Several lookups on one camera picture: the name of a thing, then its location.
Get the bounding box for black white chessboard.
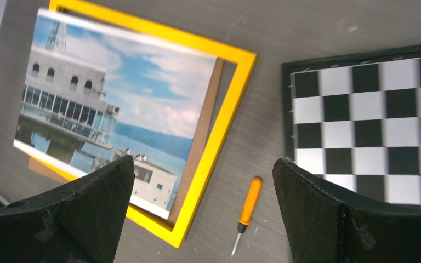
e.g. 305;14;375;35
281;44;421;210

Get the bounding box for orange handled screwdriver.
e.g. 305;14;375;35
231;176;263;257

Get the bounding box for brown frame backing board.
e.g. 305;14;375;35
14;53;216;219

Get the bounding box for yellow picture frame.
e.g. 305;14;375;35
48;1;257;248

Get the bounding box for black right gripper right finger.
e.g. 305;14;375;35
272;158;421;262

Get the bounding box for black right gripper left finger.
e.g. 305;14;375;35
0;155;134;262

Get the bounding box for building and sky photo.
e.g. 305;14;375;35
14;8;217;219

